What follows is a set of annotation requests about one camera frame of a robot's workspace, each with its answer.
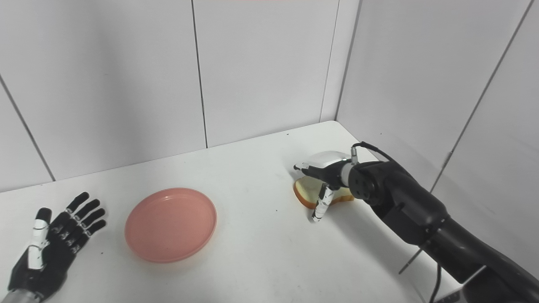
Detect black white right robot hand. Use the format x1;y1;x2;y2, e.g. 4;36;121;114
294;151;352;223

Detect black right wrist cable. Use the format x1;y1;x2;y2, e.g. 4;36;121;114
351;142;398;165

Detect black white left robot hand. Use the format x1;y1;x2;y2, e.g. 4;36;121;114
8;192;107;300

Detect pink round plate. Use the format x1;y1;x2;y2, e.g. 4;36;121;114
124;188;218;264

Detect slice of white bread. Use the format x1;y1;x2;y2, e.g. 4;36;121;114
294;176;355;210

